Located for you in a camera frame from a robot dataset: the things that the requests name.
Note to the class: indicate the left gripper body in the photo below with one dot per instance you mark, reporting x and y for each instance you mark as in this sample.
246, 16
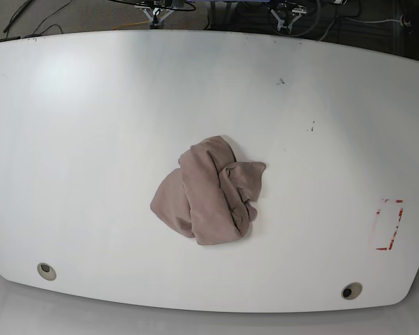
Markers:
285, 19

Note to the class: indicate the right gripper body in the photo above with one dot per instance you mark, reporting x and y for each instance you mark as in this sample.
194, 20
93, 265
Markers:
157, 16

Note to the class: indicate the mauve t-shirt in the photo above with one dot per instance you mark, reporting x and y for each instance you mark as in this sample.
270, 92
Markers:
209, 196

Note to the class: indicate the red tape rectangle marking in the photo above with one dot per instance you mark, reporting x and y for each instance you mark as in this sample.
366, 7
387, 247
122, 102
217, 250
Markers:
388, 218

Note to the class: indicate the left table grommet hole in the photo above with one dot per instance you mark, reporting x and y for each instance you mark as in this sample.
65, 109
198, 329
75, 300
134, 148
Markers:
46, 272

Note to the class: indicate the table grommet hole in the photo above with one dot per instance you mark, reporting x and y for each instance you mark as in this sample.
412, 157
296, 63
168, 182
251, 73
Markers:
351, 291
46, 272

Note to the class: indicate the right table grommet hole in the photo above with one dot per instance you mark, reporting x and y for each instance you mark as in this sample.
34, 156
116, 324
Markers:
351, 291

